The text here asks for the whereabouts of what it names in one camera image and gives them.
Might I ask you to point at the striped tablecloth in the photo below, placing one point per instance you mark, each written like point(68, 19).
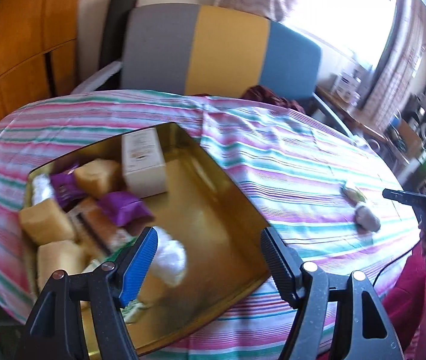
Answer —
point(289, 165)

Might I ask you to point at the white cardboard box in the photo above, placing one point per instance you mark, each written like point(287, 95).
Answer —
point(143, 165)

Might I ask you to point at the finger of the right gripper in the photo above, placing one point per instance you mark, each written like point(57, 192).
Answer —
point(400, 196)

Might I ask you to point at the orange cracker snack pack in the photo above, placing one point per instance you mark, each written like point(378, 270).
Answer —
point(95, 230)

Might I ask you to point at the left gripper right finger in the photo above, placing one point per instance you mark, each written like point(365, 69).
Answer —
point(362, 329)

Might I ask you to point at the purple snack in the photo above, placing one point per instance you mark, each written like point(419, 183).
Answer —
point(66, 191)
point(122, 207)

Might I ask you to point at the rolled white sock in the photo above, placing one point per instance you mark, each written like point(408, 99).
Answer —
point(365, 218)

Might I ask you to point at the grey yellow blue chair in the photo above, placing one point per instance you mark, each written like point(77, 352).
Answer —
point(191, 49)

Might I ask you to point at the dark red cloth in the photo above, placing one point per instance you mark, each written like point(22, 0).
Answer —
point(259, 93)

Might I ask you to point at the maroon gold tin box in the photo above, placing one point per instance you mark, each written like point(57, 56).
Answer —
point(220, 230)

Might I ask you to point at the wooden wardrobe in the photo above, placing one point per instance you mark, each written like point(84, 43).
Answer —
point(38, 51)

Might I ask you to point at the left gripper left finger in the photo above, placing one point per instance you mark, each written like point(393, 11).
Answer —
point(54, 329)

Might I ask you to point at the wooden side desk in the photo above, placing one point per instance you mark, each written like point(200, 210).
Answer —
point(401, 139)

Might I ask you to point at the yellow green snack pack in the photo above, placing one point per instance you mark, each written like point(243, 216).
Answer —
point(352, 194)

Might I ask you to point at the clear plastic bundle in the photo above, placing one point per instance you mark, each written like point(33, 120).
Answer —
point(170, 261)

